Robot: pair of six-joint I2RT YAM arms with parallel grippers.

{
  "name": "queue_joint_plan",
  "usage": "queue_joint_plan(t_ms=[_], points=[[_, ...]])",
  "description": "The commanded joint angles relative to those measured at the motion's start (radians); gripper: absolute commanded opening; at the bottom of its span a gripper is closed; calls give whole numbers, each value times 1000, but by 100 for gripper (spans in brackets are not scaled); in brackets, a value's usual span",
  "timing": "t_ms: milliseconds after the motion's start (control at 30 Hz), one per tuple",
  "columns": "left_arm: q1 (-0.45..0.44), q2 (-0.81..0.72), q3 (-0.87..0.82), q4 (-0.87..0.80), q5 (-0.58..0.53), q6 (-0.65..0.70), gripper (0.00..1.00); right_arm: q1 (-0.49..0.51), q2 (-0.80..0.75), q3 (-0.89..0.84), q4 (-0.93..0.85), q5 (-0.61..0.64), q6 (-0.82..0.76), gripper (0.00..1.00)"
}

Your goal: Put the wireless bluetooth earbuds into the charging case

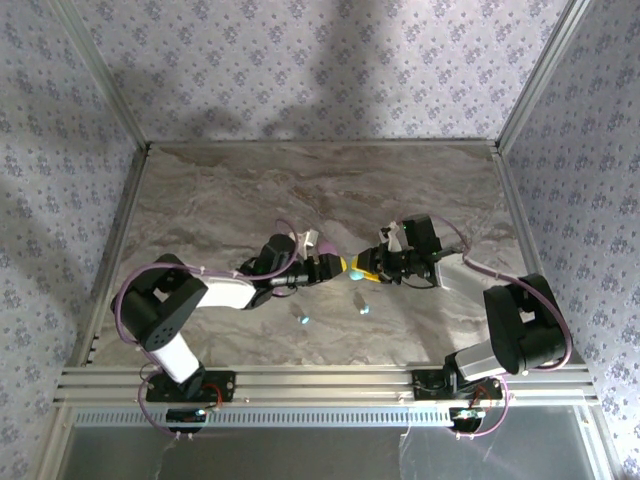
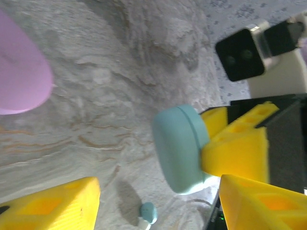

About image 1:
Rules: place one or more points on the small black controller board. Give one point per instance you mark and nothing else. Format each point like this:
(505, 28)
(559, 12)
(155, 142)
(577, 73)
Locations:
(185, 416)
(465, 416)

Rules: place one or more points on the teal earbud charging case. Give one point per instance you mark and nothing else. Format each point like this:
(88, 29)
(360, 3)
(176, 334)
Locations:
(356, 275)

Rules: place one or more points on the aluminium frame post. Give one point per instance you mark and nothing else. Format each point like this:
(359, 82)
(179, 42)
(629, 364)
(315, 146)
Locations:
(544, 70)

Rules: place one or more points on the grey metal sheet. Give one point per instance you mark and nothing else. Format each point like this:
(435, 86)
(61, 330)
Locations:
(300, 455)

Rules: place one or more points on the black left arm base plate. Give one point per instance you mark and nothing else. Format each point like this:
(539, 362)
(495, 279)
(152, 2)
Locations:
(220, 385)

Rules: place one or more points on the long aluminium table edge rail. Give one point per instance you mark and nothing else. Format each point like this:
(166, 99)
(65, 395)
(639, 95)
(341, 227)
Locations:
(532, 250)
(114, 250)

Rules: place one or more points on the wide aluminium mounting rail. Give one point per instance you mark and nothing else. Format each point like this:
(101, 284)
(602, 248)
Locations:
(325, 385)

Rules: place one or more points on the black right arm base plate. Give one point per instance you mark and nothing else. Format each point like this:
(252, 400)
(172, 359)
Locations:
(425, 387)

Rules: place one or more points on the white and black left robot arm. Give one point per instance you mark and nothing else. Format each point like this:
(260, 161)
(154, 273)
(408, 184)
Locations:
(225, 292)

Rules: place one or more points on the short aluminium table edge rail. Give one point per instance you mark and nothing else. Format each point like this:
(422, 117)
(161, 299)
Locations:
(325, 143)

